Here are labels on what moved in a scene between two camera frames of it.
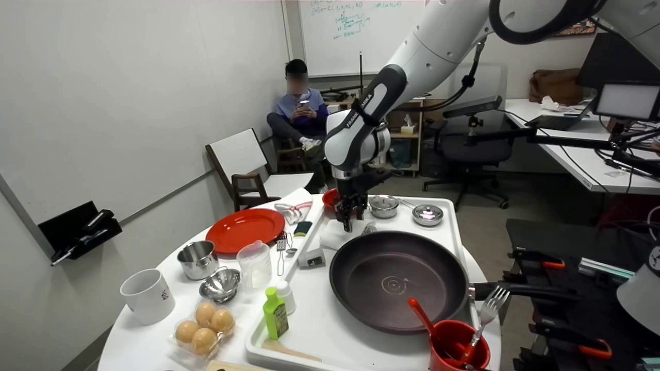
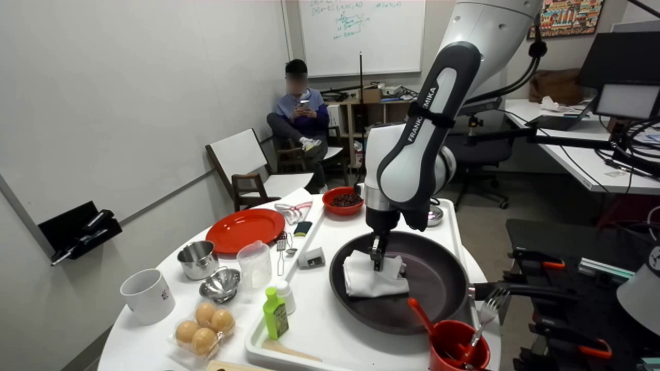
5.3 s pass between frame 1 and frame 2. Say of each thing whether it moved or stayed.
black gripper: moved
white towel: moved
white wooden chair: stayed
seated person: stayed
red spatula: stayed
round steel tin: stayed
